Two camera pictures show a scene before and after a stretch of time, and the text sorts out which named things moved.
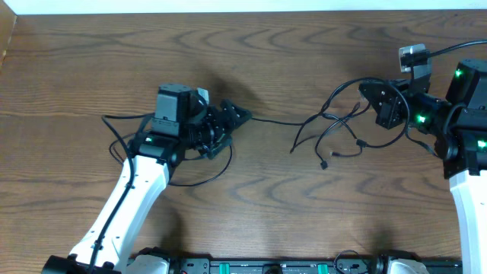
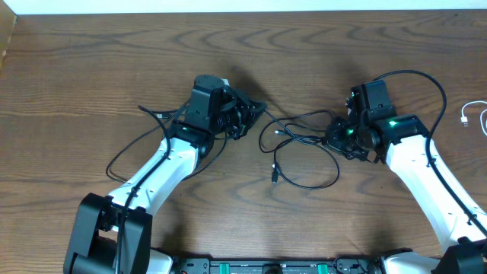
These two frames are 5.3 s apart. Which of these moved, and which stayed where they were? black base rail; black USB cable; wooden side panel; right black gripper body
Moved: right black gripper body; black USB cable
Stayed: black base rail; wooden side panel
